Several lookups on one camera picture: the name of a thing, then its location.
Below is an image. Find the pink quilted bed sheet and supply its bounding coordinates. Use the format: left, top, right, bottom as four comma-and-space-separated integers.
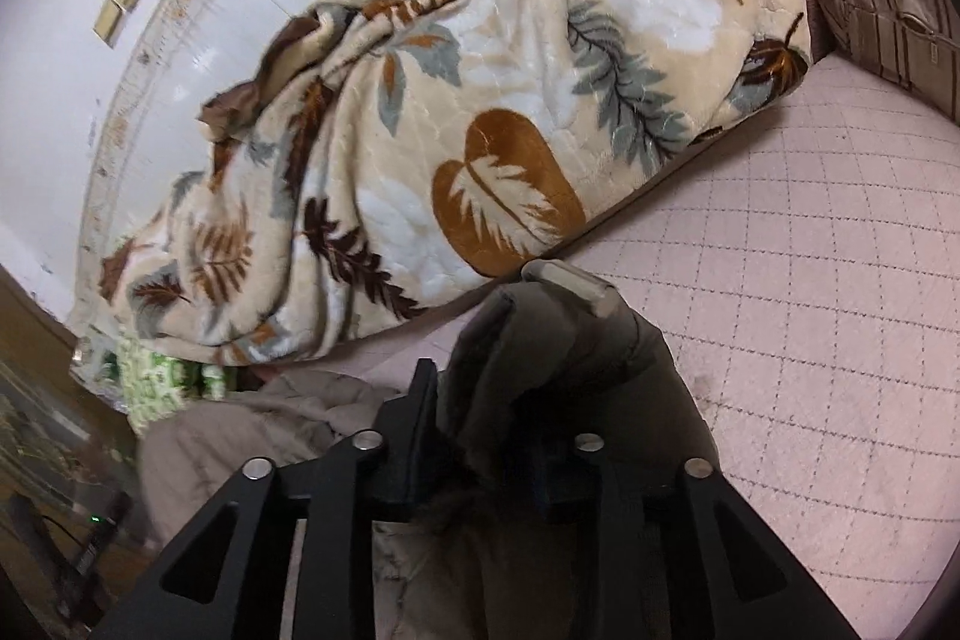
360, 51, 960, 633

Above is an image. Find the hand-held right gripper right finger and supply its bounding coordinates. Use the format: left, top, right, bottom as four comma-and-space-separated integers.
525, 434, 860, 640

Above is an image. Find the green checked quilt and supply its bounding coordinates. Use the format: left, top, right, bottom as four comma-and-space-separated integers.
112, 340, 227, 436

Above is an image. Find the leaf print fleece blanket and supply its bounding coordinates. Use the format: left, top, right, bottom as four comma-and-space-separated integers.
71, 0, 815, 365

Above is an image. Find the black electronic box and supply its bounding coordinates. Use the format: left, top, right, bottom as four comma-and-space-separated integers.
41, 490, 147, 615

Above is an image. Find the dark glass cabinet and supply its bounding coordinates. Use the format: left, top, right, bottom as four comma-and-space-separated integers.
0, 269, 151, 640

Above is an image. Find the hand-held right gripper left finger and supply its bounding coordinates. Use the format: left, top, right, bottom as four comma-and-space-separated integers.
94, 359, 451, 640

